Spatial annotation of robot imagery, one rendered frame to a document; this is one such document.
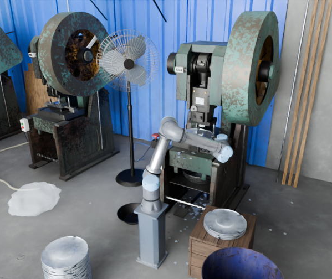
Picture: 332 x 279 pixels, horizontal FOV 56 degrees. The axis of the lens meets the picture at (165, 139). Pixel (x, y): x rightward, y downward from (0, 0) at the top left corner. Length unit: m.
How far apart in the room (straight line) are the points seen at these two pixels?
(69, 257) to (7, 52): 3.36
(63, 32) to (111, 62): 0.52
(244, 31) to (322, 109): 1.73
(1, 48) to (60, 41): 1.84
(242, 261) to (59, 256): 1.13
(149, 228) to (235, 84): 1.14
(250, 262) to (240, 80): 1.10
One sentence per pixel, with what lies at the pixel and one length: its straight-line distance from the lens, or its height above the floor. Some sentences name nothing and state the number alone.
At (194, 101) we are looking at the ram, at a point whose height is 1.06.
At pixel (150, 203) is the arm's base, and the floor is 0.52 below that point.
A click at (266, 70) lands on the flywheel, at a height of 1.35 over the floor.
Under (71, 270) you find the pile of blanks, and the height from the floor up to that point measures 0.27.
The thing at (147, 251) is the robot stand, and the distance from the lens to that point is 2.39.
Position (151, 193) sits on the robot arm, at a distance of 2.12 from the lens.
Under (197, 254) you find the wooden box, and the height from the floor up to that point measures 0.22.
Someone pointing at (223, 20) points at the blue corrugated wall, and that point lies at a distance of 3.69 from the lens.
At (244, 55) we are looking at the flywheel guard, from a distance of 2.06.
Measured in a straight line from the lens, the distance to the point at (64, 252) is 2.22.
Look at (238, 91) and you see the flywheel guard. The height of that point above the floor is 1.26.
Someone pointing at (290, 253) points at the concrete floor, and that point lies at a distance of 2.74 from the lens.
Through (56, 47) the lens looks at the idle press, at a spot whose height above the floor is 1.44.
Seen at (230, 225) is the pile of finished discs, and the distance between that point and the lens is 2.22.
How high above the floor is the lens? 1.73
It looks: 22 degrees down
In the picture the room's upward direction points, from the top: straight up
